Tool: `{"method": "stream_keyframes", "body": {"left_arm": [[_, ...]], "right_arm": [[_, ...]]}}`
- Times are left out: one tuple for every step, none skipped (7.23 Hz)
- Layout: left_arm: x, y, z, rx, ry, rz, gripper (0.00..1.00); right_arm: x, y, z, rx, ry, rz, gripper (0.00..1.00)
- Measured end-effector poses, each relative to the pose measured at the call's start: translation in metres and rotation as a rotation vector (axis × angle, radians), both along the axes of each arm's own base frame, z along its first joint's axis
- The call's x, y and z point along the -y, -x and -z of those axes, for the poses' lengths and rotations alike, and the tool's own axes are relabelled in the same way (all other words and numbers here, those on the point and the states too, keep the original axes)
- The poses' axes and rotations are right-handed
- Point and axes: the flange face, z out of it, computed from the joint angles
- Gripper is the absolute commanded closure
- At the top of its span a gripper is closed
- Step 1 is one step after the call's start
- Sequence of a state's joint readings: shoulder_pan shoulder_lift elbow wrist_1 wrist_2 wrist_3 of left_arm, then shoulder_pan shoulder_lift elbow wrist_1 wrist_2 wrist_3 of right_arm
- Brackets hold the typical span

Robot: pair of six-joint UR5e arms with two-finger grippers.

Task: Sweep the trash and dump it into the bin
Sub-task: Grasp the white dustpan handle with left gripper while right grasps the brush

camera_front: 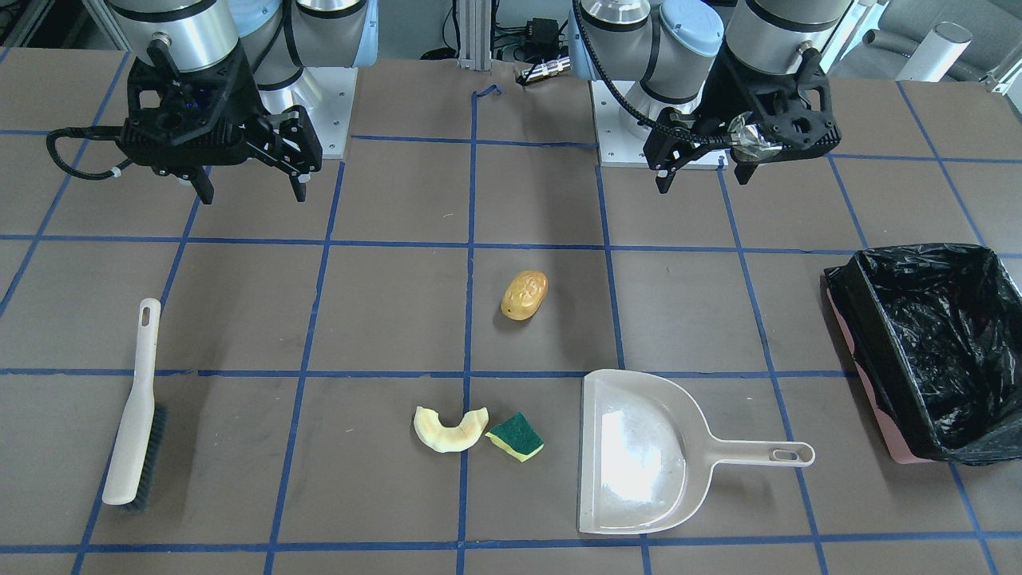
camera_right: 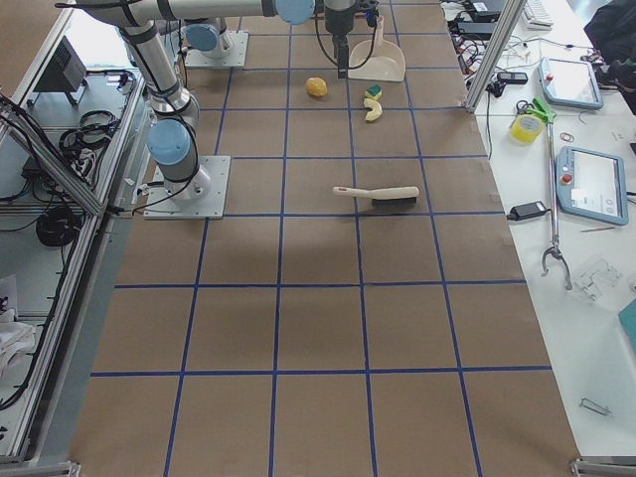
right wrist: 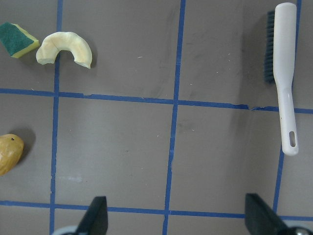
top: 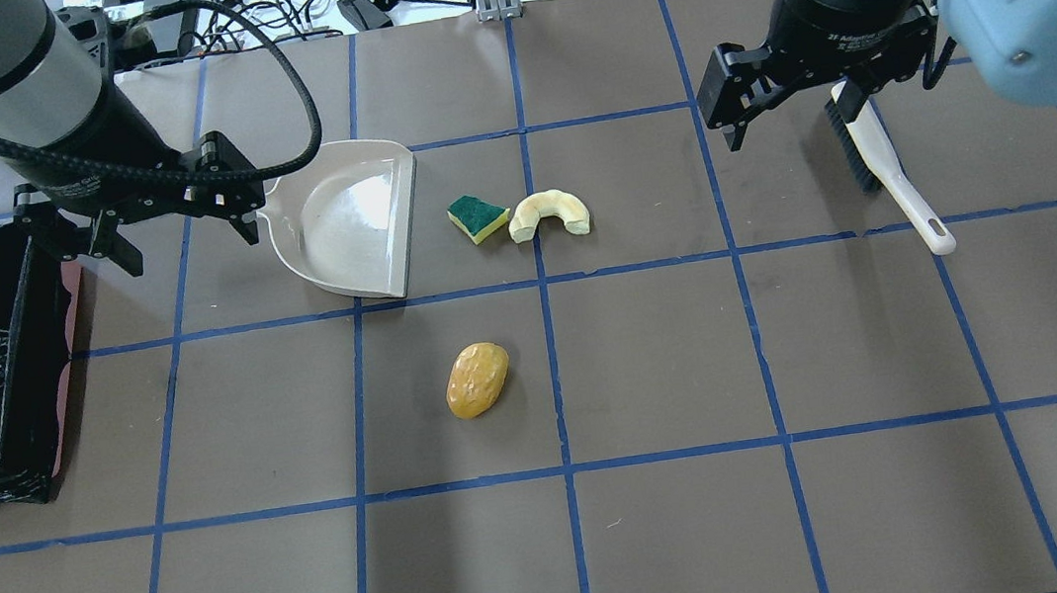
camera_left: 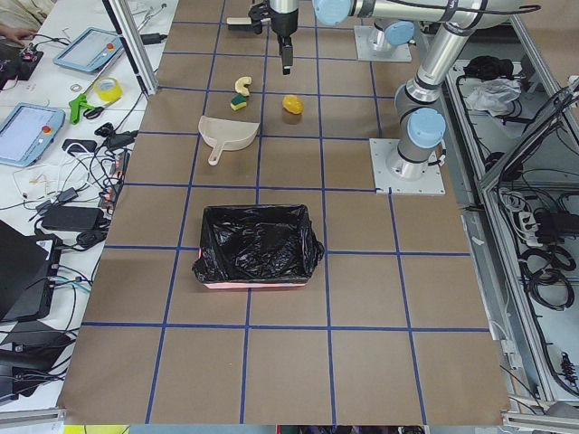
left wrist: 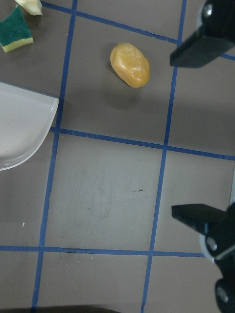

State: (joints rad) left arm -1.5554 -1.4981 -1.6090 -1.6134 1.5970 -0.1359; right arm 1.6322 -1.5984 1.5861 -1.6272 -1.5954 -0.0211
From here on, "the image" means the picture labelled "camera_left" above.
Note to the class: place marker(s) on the black laptop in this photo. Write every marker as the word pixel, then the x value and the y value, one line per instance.
pixel 28 264

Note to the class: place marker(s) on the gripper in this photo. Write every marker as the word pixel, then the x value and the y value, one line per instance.
pixel 283 26

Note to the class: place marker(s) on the yellow tape roll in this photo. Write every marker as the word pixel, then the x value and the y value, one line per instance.
pixel 108 89

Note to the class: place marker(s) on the teach pendant tablet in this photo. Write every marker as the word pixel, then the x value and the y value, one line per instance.
pixel 27 132
pixel 90 51

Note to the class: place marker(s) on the green yellow sponge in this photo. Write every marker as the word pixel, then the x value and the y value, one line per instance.
pixel 238 102

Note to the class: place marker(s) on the white crumpled cloth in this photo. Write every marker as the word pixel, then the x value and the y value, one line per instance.
pixel 496 96

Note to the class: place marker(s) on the brown paper table cover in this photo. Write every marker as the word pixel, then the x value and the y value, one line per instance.
pixel 389 330

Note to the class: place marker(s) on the black scissors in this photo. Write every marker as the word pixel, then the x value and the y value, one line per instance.
pixel 92 113

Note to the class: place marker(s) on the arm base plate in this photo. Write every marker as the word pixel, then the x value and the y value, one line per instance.
pixel 372 45
pixel 394 175

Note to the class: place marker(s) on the aluminium frame post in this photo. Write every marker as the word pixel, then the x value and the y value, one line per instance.
pixel 125 27

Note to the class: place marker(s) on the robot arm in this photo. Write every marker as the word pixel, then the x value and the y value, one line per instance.
pixel 284 22
pixel 422 126

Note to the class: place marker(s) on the bin with black bag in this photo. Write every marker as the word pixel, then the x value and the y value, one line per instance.
pixel 257 246

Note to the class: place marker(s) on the beige hand brush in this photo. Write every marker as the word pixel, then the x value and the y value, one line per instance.
pixel 246 24

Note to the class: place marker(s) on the green handled grabber tool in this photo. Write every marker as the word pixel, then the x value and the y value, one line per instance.
pixel 76 106

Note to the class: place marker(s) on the upper teach pendant tablet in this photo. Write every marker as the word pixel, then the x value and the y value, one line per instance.
pixel 90 51

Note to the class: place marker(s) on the lower teach pendant tablet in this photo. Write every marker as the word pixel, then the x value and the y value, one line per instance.
pixel 27 132

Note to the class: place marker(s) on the beige plastic dustpan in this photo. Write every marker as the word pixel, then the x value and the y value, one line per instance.
pixel 226 135

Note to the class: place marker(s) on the black power adapter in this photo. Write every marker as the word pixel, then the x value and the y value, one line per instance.
pixel 72 218

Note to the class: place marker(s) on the beige curved foam piece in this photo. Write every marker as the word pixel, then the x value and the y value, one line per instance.
pixel 241 86

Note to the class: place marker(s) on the black power strip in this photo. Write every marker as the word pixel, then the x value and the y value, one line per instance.
pixel 114 184

